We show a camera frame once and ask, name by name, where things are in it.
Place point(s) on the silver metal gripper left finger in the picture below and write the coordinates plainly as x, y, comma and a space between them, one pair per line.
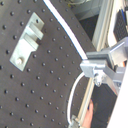
101, 73

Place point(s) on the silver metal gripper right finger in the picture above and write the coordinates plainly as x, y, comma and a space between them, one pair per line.
114, 54

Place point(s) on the aluminium frame rail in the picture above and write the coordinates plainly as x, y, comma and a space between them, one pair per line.
86, 110

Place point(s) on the black foam pad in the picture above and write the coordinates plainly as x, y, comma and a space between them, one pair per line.
120, 30

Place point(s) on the small metal clip bottom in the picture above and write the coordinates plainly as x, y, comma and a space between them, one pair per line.
74, 123

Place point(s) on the silver metal cable clip bracket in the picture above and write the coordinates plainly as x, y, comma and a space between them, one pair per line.
27, 42

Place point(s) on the black perforated breadboard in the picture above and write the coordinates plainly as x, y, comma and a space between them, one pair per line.
37, 96

